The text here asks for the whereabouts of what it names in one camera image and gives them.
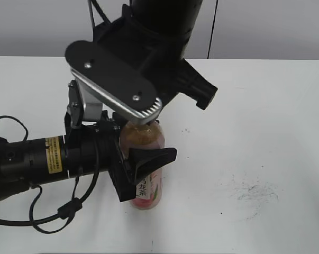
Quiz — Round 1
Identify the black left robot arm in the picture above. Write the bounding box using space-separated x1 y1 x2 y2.
0 111 177 202

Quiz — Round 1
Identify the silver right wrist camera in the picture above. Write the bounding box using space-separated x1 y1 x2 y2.
65 41 163 124

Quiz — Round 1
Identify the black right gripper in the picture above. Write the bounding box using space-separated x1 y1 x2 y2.
93 18 218 111

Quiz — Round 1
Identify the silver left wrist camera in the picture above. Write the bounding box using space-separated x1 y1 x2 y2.
67 79 103 129

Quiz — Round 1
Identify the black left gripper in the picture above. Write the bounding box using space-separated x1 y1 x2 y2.
64 111 177 202

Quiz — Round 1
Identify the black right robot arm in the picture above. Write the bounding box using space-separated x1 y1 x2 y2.
88 1 217 110

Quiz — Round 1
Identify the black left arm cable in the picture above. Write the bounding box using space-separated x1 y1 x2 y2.
0 115 101 234

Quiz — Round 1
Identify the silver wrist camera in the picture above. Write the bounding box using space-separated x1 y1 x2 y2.
65 41 163 124
67 79 103 129

